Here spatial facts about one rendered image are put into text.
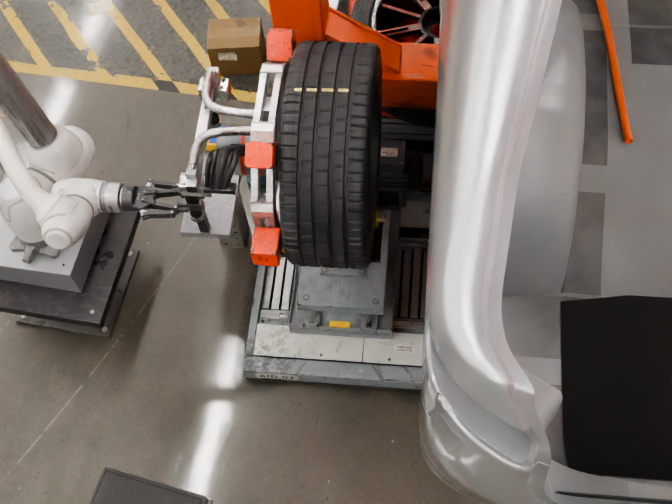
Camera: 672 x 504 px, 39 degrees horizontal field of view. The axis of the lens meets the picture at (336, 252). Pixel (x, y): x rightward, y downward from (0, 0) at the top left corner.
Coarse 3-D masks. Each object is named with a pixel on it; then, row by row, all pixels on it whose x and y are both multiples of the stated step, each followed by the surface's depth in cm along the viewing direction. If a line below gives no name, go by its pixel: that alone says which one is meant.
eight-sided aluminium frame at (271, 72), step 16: (272, 64) 266; (288, 64) 274; (272, 80) 265; (272, 96) 260; (256, 112) 257; (272, 112) 257; (256, 128) 255; (272, 128) 254; (256, 176) 258; (272, 176) 258; (256, 192) 259; (272, 192) 259; (256, 208) 261; (272, 208) 260; (256, 224) 267; (272, 224) 266
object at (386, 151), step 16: (384, 144) 333; (400, 144) 333; (384, 160) 330; (400, 160) 330; (416, 160) 334; (384, 176) 336; (400, 176) 335; (416, 176) 334; (384, 192) 364; (400, 192) 352
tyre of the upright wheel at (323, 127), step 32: (320, 64) 257; (352, 64) 258; (288, 96) 252; (320, 96) 252; (352, 96) 251; (288, 128) 250; (320, 128) 249; (352, 128) 248; (288, 160) 250; (320, 160) 249; (352, 160) 249; (288, 192) 252; (320, 192) 251; (352, 192) 251; (288, 224) 258; (320, 224) 256; (352, 224) 255; (288, 256) 270; (320, 256) 268; (352, 256) 266
